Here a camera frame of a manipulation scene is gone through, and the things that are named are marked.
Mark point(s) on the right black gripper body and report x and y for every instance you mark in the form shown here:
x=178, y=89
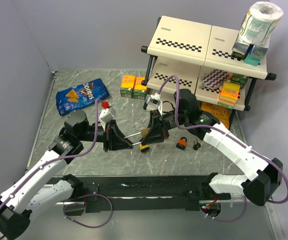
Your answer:
x=169, y=120

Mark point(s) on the orange yellow sponge pack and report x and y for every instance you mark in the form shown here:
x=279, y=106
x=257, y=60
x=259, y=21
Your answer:
x=229, y=94

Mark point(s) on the beige tiered shelf rack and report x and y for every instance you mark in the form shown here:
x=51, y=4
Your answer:
x=192, y=50

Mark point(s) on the right orange green box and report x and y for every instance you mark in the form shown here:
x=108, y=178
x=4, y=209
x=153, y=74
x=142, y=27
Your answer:
x=139, y=90

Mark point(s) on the green box on shelf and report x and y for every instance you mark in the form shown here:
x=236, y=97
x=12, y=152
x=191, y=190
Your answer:
x=239, y=79

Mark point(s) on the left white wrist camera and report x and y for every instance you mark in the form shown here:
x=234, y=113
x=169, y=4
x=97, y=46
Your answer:
x=107, y=114

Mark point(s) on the orange Honey Dijon bag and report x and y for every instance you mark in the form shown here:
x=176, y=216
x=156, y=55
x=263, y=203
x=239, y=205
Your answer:
x=220, y=112

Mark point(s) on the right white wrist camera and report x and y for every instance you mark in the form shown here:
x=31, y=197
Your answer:
x=154, y=101

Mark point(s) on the orange green box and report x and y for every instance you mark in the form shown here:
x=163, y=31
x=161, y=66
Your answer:
x=139, y=90
x=127, y=86

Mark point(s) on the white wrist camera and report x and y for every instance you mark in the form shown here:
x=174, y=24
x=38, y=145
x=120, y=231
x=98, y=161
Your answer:
x=154, y=101
x=107, y=114

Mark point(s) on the toilet paper roll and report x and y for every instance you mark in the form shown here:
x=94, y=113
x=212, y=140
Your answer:
x=259, y=22

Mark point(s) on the orange padlock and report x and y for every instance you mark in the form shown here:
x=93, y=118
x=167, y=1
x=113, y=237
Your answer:
x=182, y=143

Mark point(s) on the left orange green box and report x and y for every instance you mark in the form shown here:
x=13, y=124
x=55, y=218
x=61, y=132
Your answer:
x=127, y=86

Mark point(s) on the black-headed keys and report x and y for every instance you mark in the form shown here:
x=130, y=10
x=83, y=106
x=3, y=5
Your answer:
x=196, y=144

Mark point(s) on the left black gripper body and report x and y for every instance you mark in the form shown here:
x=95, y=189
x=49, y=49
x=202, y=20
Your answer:
x=107, y=135

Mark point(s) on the patterned oven mitt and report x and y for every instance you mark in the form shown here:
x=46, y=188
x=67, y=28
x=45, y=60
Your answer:
x=214, y=79

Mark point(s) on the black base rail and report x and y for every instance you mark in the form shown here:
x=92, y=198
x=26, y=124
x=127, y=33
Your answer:
x=153, y=192

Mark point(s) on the blue Doritos bag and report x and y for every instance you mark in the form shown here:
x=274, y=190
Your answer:
x=80, y=96

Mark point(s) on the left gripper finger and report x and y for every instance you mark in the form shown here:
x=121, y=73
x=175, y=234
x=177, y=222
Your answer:
x=117, y=146
x=116, y=135

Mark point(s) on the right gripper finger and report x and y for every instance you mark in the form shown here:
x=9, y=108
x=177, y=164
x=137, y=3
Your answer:
x=152, y=139
x=155, y=128

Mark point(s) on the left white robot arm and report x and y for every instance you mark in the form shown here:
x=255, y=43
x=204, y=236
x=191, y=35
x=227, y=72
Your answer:
x=27, y=198

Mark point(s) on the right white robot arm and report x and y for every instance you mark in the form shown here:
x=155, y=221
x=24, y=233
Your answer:
x=259, y=180

